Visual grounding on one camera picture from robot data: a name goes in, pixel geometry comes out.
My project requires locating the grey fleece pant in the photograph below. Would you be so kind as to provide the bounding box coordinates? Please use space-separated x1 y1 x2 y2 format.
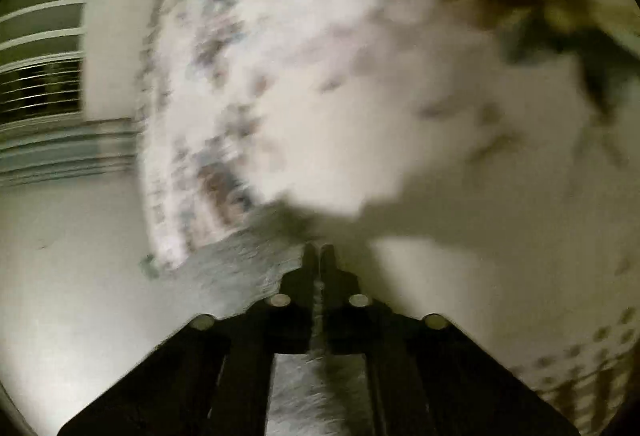
140 204 373 435

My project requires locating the floral white bed blanket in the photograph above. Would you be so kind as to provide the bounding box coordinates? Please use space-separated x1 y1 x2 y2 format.
137 0 639 435

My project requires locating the striped window curtain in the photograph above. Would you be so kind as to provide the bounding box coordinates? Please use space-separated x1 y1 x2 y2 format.
1 0 154 187

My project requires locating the barred window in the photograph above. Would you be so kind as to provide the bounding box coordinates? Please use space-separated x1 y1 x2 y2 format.
0 59 82 125

